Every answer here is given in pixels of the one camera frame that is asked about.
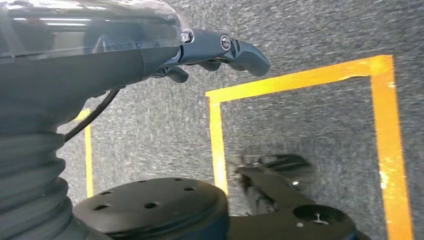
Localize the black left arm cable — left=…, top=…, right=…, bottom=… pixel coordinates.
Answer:
left=62, top=88, right=121, bottom=143

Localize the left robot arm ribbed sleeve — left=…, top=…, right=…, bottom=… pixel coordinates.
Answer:
left=0, top=129, right=110, bottom=240

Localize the black round robot joint cover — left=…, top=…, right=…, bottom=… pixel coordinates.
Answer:
left=72, top=177, right=230, bottom=240

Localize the yellow floor tape square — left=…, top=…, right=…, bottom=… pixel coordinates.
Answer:
left=205, top=54, right=415, bottom=240

